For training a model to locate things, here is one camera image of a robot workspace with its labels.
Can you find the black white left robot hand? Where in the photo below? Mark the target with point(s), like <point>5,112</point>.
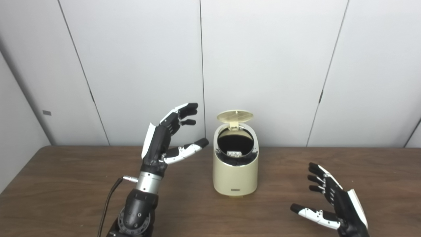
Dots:
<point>156,144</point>

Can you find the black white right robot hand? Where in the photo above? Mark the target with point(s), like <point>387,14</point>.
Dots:
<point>345,207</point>

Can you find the white green milk carton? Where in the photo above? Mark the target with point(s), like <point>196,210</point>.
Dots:
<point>234,154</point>

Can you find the cream round bin lid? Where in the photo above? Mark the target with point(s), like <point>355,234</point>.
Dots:
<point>235,116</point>

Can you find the cream-colored bin body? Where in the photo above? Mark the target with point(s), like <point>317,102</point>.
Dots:
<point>235,177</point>

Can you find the black wall panel hinge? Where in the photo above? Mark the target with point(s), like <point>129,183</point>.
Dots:
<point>320,96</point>
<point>92,96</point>

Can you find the small gray wall label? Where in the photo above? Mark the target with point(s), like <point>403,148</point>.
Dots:
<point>46,112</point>

